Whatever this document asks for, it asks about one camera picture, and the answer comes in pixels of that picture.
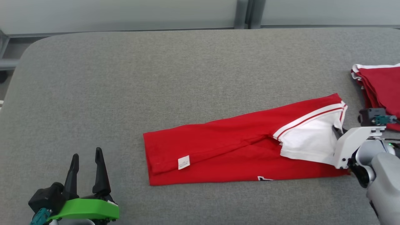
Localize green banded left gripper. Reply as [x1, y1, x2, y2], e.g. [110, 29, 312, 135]
[47, 147, 120, 223]

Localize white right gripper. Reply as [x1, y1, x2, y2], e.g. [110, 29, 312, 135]
[333, 126, 386, 170]

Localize red shorts with white stripe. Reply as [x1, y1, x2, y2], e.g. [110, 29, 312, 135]
[351, 63, 400, 132]

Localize red and white jersey shirt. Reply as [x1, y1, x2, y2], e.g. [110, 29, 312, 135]
[143, 93, 351, 187]

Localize right camera cable teal connector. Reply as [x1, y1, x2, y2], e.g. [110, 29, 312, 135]
[373, 115, 400, 126]

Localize camera cable teal connector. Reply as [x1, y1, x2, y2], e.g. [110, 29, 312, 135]
[30, 208, 52, 225]
[373, 115, 400, 126]

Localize left camera cable teal connector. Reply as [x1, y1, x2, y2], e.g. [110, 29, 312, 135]
[30, 208, 52, 225]

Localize grey wall base rail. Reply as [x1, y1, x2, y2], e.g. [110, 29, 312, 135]
[0, 26, 238, 38]
[261, 24, 400, 30]

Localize grey frame post with bracket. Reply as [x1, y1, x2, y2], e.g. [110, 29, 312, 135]
[0, 30, 20, 83]

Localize grey double frame post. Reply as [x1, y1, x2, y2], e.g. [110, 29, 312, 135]
[234, 0, 263, 30]

